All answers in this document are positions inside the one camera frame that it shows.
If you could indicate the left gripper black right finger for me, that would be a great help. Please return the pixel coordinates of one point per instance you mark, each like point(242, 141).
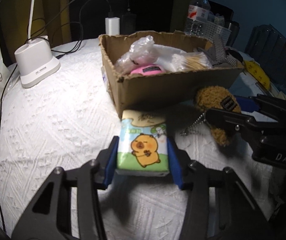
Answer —
point(238, 215)

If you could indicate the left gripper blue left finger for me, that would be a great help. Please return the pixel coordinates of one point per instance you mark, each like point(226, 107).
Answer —
point(48, 215)

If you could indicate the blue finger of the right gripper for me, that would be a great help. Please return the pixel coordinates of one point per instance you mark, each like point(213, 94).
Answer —
point(274, 108)
point(225, 124)

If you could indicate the grey mesh cloth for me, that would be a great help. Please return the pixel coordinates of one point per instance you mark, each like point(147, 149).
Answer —
point(216, 54)

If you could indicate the cotton swab pack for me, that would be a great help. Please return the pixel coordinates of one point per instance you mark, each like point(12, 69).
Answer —
point(190, 61)

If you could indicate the capybara tissue pack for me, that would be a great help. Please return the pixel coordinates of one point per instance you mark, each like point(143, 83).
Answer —
point(142, 147)

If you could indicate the pink plush toy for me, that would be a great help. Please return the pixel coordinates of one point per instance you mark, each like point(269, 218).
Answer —
point(152, 69)

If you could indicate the clear plastic bag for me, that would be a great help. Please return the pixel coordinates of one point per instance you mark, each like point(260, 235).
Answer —
point(141, 53)

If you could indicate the yellow plastic bag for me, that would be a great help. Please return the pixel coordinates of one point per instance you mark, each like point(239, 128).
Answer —
point(258, 73)

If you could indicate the white lattice basket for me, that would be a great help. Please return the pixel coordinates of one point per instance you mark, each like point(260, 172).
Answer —
point(210, 29)

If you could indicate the steel thermos cup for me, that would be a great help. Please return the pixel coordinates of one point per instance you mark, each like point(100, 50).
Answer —
point(234, 28)

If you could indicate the cardboard box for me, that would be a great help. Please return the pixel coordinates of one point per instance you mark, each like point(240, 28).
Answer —
point(146, 93)

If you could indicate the white tablecloth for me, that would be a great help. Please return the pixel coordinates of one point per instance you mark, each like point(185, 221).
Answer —
point(65, 121)

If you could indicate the clear water bottle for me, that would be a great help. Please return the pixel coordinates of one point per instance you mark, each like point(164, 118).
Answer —
point(197, 17)

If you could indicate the black power adapter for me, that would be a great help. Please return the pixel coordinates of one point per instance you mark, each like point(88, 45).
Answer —
point(127, 21)

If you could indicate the white desk lamp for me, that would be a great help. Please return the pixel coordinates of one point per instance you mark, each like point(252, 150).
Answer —
point(34, 59)

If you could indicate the white charger plug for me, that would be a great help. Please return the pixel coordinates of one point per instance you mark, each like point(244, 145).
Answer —
point(112, 25)

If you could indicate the yellow curtain left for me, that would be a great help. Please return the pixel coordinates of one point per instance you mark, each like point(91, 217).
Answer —
point(14, 23)

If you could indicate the grey folding bed frame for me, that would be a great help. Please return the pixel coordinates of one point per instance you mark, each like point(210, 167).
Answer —
point(263, 39)

